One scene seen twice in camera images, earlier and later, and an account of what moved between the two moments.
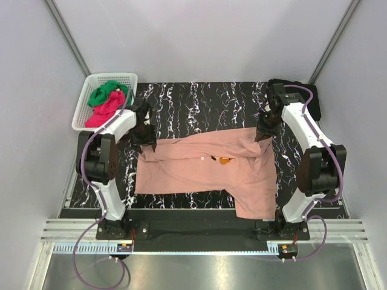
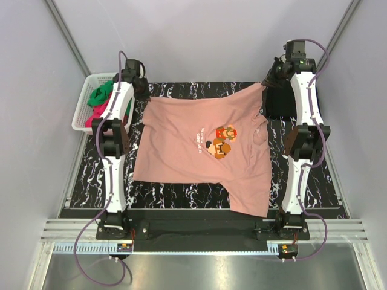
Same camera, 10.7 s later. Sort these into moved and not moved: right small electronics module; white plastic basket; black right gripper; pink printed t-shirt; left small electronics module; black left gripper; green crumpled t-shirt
Moved: pink printed t-shirt; black left gripper; black right gripper
Not moved: left small electronics module; right small electronics module; green crumpled t-shirt; white plastic basket
